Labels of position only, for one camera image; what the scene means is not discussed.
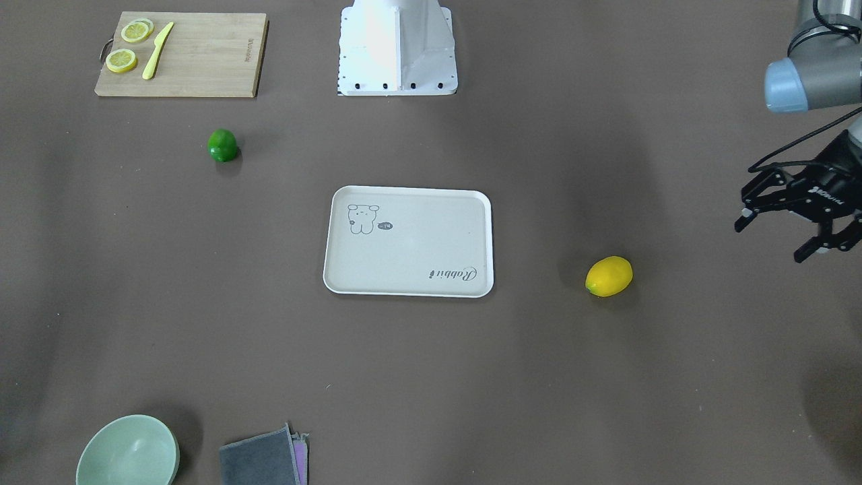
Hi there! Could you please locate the lemon slice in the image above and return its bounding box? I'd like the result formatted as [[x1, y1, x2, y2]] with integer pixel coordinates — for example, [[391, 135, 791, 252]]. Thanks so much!
[[121, 18, 154, 43], [104, 48, 138, 73]]

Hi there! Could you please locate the white rabbit tray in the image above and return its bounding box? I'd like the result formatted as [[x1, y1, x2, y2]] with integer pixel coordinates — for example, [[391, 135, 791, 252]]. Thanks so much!
[[323, 185, 495, 298]]

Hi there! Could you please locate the bamboo cutting board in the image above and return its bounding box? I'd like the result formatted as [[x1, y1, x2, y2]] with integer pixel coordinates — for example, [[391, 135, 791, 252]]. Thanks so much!
[[94, 10, 269, 98]]

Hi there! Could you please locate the mint green bowl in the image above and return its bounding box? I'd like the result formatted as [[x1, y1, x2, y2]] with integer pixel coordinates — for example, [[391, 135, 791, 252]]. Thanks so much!
[[75, 414, 180, 484]]

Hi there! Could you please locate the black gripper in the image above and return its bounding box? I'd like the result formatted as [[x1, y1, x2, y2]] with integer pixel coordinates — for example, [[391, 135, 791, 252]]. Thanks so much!
[[735, 129, 861, 263]]

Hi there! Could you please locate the lemon slice near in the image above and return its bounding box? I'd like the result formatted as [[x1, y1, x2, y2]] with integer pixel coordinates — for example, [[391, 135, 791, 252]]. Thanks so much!
[[104, 48, 138, 73]]

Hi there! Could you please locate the yellow lemon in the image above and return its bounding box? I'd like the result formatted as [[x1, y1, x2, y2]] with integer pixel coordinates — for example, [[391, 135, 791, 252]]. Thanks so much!
[[585, 255, 634, 297]]

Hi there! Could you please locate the grey folded cloth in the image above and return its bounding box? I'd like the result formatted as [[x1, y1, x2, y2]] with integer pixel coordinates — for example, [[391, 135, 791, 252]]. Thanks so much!
[[219, 424, 310, 484]]

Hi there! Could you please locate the lemon slice far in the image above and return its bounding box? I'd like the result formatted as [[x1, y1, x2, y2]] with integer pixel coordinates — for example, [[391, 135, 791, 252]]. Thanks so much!
[[121, 18, 154, 43]]

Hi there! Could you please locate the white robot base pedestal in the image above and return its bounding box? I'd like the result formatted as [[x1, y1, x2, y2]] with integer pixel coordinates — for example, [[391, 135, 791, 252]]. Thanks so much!
[[337, 1, 459, 96]]

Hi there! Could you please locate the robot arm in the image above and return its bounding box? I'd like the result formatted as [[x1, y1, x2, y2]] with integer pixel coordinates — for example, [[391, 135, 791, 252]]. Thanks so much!
[[735, 1, 861, 262]]

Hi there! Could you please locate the green lime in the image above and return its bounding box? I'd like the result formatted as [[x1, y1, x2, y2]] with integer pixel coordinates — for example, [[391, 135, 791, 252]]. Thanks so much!
[[207, 129, 239, 163]]

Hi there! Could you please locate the yellow plastic knife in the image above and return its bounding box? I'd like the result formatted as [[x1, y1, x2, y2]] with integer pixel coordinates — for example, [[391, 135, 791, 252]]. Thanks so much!
[[141, 22, 175, 80]]

